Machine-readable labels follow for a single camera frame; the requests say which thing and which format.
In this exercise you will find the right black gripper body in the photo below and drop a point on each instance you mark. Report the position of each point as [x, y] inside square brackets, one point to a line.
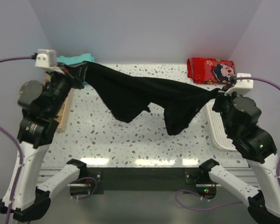
[220, 103]

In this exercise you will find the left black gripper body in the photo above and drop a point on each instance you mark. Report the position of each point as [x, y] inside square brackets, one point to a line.
[61, 86]

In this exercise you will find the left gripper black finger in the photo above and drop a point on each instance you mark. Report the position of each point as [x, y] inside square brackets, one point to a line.
[77, 82]
[77, 69]

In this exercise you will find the black t shirt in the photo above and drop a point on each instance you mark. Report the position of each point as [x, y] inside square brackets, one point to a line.
[127, 96]

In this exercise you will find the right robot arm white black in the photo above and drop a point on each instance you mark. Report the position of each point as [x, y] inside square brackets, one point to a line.
[240, 116]

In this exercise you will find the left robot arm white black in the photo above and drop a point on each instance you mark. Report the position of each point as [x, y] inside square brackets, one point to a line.
[25, 199]

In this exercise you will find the red black rolled sock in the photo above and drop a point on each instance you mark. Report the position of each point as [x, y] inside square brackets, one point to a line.
[47, 86]

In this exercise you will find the folded teal t shirt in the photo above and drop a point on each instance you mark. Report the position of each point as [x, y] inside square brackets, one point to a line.
[75, 59]

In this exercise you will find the wooden compartment organizer box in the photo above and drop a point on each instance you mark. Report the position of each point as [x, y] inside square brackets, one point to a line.
[63, 114]

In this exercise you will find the red cartoon print cloth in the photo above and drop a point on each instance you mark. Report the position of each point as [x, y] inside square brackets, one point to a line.
[210, 70]

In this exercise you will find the white perforated plastic basket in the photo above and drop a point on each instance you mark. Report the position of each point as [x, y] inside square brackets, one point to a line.
[217, 131]

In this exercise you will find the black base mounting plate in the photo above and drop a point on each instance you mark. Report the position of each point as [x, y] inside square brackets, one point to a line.
[144, 179]

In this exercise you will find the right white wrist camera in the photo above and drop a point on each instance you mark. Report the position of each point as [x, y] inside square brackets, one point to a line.
[242, 84]

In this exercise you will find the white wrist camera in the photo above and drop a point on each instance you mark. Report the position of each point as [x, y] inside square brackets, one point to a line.
[46, 59]
[242, 84]

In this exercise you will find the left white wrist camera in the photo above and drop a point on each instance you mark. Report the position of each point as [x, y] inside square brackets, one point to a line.
[46, 59]

